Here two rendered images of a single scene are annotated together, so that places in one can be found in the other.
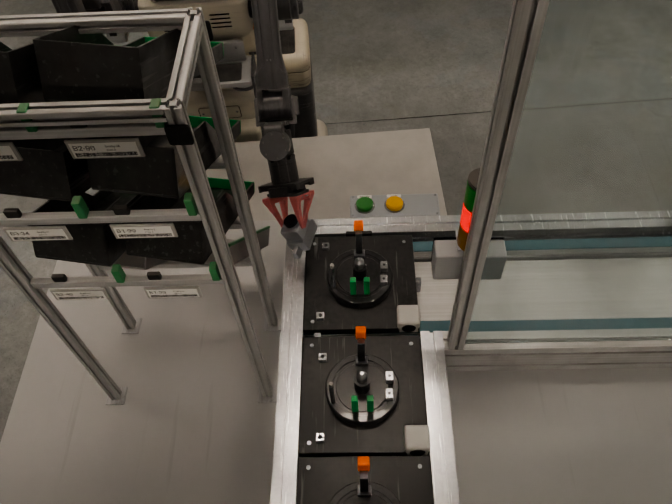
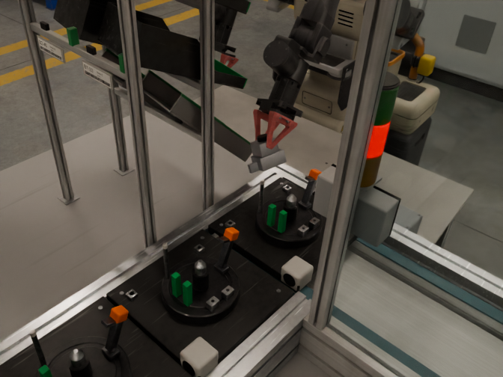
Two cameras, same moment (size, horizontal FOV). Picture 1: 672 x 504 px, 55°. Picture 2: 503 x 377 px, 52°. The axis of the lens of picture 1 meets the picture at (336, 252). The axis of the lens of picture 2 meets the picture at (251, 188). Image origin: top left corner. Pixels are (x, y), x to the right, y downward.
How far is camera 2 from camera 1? 63 cm
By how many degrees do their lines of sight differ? 29
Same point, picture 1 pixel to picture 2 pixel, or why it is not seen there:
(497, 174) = (376, 46)
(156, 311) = not seen: hidden behind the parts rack
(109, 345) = (99, 170)
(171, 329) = not seen: hidden behind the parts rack
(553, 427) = not seen: outside the picture
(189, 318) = (160, 188)
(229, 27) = (349, 27)
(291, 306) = (221, 209)
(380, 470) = (145, 354)
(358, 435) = (160, 317)
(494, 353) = (350, 359)
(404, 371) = (249, 304)
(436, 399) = (254, 348)
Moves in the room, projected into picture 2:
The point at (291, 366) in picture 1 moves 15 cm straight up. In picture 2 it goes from (174, 243) to (171, 185)
